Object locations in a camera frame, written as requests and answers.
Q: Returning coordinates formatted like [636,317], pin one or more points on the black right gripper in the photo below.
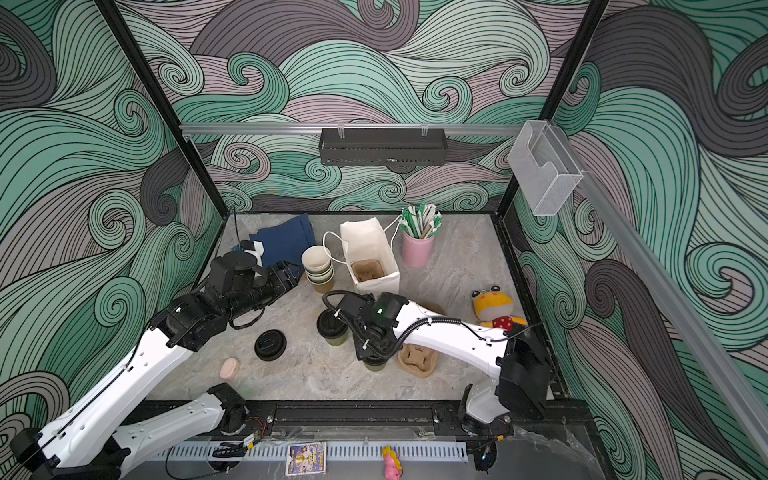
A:
[361,350]

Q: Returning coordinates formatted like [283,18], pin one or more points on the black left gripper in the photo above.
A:
[284,278]

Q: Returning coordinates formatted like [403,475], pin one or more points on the green white paper cup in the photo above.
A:
[338,341]

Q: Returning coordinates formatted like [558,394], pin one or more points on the black coffee cup lid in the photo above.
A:
[270,345]
[330,327]

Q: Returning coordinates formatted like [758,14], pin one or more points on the single brown pulp cup carrier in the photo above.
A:
[367,270]

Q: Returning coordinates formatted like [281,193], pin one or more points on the white green paper takeout bag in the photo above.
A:
[367,241]

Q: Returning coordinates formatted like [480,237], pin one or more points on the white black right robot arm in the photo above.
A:
[515,361]

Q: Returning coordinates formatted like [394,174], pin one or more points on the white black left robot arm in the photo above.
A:
[91,439]

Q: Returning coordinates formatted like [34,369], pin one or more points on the navy blue napkin stack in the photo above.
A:
[285,242]

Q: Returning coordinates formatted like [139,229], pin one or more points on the pink metal straw bucket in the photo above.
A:
[416,252]

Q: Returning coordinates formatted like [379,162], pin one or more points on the stack of paper cups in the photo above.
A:
[318,268]

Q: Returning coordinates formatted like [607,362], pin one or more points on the pink oval soap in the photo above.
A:
[229,369]

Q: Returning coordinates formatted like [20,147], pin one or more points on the green white wrapped straws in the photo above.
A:
[421,221]

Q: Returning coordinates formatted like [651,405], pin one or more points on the yellow plush doll red dress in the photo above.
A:
[494,309]

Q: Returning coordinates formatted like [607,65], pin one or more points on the pink yellow small toy figure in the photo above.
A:
[393,469]

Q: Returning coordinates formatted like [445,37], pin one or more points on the colourful picture card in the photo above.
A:
[306,459]

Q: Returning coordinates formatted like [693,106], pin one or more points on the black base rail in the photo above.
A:
[442,417]

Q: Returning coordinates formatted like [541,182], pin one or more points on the white slotted cable duct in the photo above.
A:
[335,451]

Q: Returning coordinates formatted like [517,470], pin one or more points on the aluminium wall rail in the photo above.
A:
[271,128]

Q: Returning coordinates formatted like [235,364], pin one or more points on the black wall shelf tray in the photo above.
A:
[383,147]

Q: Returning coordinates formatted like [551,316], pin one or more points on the clear acrylic wall holder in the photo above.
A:
[544,163]

